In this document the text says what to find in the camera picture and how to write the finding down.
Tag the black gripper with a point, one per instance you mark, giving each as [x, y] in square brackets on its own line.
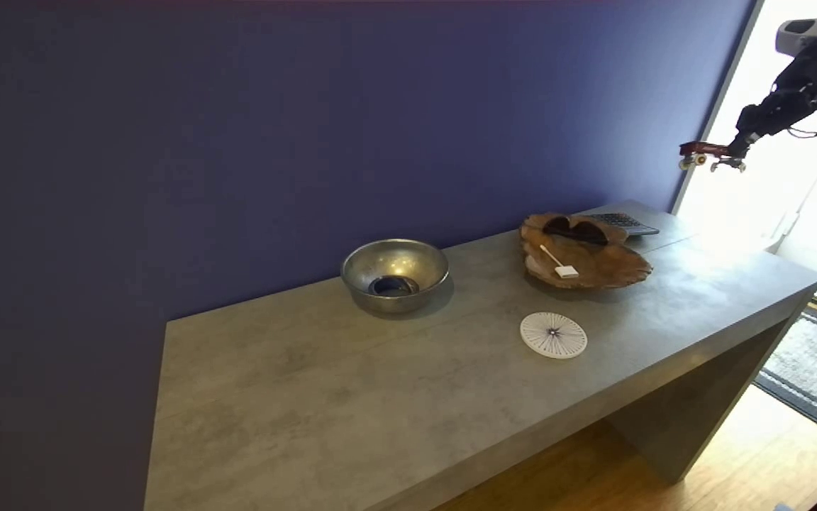
[807, 86]

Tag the silver metal bowl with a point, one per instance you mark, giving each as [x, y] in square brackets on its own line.
[423, 264]

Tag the black sunglasses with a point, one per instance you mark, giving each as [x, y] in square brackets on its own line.
[587, 232]

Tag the brown wooden dish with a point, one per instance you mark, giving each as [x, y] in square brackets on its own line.
[607, 264]

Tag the small white stick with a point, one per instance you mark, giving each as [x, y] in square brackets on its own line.
[565, 271]

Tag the white round coaster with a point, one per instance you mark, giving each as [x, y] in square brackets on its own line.
[555, 335]

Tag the grey concrete cabinet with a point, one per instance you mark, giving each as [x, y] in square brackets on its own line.
[332, 407]

